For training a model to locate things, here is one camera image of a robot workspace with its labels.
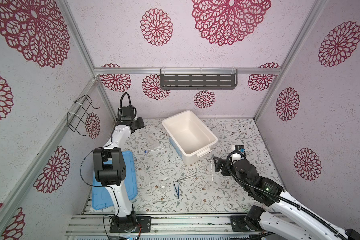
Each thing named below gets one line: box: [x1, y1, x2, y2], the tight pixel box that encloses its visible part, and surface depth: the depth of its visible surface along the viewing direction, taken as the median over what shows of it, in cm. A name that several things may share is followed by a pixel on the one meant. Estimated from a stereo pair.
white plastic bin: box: [162, 110, 218, 165], surface depth 101 cm
